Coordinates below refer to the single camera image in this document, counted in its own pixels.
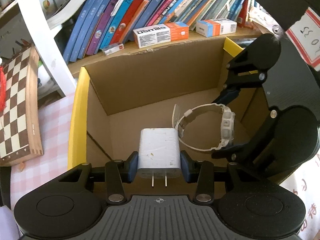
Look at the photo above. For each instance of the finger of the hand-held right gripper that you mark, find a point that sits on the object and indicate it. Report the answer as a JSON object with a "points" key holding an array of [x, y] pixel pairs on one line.
{"points": [[227, 96], [240, 152]]}

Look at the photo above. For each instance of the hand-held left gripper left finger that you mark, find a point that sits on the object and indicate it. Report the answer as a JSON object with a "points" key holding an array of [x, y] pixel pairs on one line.
{"points": [[132, 168]]}

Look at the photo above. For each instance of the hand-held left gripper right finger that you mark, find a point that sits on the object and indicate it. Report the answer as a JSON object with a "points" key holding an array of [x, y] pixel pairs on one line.
{"points": [[186, 168]]}

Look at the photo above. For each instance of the white wristwatch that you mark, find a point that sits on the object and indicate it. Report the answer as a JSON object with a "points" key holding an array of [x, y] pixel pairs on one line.
{"points": [[226, 127]]}

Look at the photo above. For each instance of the large white charger plug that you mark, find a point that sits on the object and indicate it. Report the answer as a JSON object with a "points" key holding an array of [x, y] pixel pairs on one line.
{"points": [[160, 150]]}

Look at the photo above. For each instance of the yellow cardboard box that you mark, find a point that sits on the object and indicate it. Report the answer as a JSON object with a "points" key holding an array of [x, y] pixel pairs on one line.
{"points": [[150, 87]]}

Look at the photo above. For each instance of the white orange carton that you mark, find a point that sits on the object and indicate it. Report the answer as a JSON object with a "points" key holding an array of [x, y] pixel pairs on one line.
{"points": [[215, 27], [155, 34]]}

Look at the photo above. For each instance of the small white red box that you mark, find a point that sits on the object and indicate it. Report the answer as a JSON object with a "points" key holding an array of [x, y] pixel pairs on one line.
{"points": [[112, 49]]}

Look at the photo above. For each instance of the wooden chessboard box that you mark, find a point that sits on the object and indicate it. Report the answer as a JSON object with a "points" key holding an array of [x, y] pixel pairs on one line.
{"points": [[15, 105]]}

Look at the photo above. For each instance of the row of colourful books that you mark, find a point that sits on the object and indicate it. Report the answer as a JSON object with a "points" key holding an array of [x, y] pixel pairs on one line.
{"points": [[112, 17]]}

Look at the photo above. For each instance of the red tassel ornament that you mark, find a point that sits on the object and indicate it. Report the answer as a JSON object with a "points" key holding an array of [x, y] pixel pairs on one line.
{"points": [[2, 87]]}

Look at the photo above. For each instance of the thick white paperback book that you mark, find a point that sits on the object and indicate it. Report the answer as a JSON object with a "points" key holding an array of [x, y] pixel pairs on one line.
{"points": [[67, 5]]}

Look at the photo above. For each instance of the white bookshelf frame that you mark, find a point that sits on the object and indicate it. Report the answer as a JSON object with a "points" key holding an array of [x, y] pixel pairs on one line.
{"points": [[50, 50]]}

